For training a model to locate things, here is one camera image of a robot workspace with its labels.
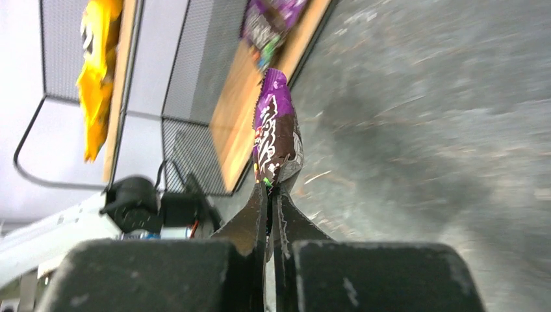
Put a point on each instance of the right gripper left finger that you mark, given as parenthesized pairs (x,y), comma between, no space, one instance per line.
(224,272)

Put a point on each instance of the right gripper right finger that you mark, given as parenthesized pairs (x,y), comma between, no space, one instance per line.
(315,273)

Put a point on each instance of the purple candy bag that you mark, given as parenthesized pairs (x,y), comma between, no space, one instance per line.
(266,25)
(277,145)

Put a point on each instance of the yellow candy bag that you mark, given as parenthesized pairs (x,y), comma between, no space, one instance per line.
(100,31)

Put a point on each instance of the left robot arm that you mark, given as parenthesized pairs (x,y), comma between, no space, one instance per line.
(132,208)

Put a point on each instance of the wooden wire shelf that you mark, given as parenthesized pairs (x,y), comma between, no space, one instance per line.
(184,95)

